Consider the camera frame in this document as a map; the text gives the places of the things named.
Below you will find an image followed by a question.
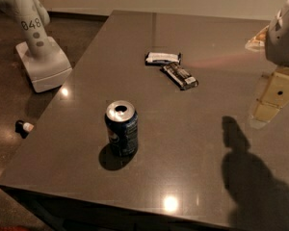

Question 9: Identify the small black and white object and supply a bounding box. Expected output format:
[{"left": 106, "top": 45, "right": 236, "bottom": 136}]
[{"left": 15, "top": 120, "right": 34, "bottom": 139}]

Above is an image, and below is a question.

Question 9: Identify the white and black snack bar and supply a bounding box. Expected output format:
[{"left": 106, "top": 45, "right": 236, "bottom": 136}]
[{"left": 144, "top": 52, "right": 181, "bottom": 65}]

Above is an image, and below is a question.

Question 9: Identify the black wrapped snack bar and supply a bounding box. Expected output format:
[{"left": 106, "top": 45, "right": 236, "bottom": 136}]
[{"left": 161, "top": 63, "right": 198, "bottom": 90}]

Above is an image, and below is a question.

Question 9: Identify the white robot base numbered 048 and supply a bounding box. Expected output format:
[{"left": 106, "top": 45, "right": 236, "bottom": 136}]
[{"left": 0, "top": 0, "right": 72, "bottom": 92}]

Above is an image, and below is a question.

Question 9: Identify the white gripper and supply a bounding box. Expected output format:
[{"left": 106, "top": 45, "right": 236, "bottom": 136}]
[{"left": 245, "top": 0, "right": 289, "bottom": 129}]

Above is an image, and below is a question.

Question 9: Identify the blue pepsi soda can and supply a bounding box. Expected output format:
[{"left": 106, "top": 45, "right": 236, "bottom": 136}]
[{"left": 104, "top": 100, "right": 138, "bottom": 157}]

